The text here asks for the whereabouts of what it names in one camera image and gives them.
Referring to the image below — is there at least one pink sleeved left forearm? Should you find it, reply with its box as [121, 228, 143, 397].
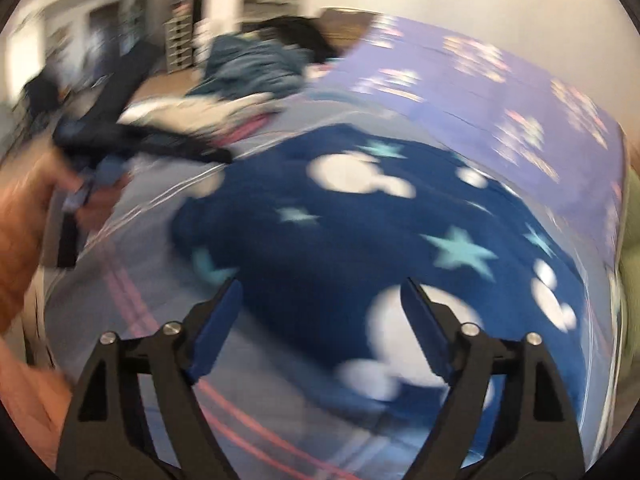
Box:
[1, 340, 72, 470]

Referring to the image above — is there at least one green cushion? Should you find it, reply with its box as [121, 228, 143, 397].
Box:
[620, 169, 639, 368]

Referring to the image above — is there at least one grey striped bed sheet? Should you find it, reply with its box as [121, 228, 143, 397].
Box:
[44, 90, 447, 479]

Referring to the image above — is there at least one white drawer shelf unit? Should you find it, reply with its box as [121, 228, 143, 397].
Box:
[164, 13, 193, 74]

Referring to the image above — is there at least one purple tree-patterned quilt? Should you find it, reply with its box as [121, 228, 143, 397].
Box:
[304, 13, 626, 261]

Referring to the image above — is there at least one white and pink garment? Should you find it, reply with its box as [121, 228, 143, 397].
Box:
[117, 92, 283, 143]

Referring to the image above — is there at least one black clothing item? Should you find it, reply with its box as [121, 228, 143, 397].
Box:
[241, 15, 340, 64]

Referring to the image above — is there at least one blue fleece star-patterned garment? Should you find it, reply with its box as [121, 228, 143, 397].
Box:
[169, 124, 587, 445]

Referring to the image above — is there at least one teal blue clothing pile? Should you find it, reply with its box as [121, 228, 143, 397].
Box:
[188, 35, 311, 100]

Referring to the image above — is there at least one person's left hand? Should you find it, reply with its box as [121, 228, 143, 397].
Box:
[0, 152, 132, 336]

